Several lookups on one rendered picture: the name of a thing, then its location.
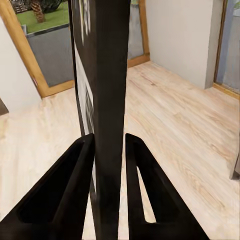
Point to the poster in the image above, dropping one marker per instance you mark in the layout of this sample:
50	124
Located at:
99	32

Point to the door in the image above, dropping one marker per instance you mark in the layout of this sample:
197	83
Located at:
41	32

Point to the fixed window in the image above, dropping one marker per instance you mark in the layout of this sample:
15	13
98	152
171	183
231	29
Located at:
227	67

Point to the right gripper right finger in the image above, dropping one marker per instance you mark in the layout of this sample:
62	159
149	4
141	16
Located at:
174	220

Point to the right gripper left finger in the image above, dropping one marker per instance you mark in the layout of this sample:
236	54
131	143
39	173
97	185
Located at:
55	207

